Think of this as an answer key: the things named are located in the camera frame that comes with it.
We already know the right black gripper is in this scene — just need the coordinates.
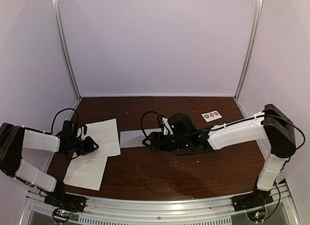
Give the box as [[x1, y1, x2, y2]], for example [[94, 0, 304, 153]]
[[142, 132, 189, 152]]

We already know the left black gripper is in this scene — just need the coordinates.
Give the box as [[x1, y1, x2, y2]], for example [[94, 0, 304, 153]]
[[70, 137, 99, 157]]

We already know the white envelope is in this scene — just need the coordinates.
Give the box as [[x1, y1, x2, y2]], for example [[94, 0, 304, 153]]
[[120, 130, 162, 148]]

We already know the white letter paper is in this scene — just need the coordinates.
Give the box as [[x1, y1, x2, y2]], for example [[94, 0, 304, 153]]
[[83, 118, 121, 160]]

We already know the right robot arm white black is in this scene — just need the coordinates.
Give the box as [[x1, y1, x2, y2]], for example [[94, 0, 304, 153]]
[[142, 104, 297, 207]]

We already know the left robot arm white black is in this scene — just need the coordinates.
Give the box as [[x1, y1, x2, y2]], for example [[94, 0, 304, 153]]
[[0, 120, 99, 208]]

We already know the white paper sheet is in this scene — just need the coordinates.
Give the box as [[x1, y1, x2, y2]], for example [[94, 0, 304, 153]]
[[63, 155, 108, 191]]

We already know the sticker sheet with round stickers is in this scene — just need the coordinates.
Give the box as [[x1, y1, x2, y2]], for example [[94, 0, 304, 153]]
[[201, 111, 222, 123]]

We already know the left circuit board with leds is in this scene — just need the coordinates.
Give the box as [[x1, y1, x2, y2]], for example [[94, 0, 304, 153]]
[[52, 208, 73, 223]]

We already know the circuit board with leds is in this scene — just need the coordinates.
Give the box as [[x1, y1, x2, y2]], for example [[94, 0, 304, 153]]
[[247, 209, 266, 223], [52, 208, 73, 223]]

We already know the right circuit board with leds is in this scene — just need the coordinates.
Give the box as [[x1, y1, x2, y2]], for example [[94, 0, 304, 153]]
[[247, 209, 266, 223]]

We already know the right black camera cable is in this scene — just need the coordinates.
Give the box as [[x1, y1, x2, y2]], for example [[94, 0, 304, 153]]
[[140, 110, 306, 162]]

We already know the black camera cable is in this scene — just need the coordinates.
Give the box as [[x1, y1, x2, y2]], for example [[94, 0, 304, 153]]
[[140, 110, 306, 162], [52, 108, 80, 135]]

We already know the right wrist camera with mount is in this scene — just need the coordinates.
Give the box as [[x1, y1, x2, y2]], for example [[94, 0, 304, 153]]
[[157, 115, 173, 135]]

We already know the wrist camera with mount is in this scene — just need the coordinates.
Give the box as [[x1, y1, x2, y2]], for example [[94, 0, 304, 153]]
[[157, 115, 173, 135], [62, 120, 88, 139]]

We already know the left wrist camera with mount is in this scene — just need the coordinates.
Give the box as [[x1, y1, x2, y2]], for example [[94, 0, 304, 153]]
[[62, 120, 88, 139]]

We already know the left black camera cable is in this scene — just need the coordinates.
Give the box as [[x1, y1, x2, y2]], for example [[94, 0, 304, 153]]
[[52, 108, 80, 135]]

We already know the front aluminium rail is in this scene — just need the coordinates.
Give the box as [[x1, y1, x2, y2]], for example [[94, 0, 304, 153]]
[[17, 183, 301, 225]]

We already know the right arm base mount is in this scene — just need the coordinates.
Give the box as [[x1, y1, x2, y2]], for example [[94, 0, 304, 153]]
[[232, 192, 274, 211]]

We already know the left aluminium frame post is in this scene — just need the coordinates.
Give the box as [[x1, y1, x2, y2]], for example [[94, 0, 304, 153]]
[[51, 0, 81, 100]]

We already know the aluminium frame post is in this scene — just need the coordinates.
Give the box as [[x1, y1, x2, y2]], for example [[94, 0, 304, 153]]
[[51, 0, 81, 100], [234, 0, 264, 100]]

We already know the right aluminium frame post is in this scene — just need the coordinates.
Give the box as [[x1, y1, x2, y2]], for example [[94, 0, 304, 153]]
[[234, 0, 264, 100]]

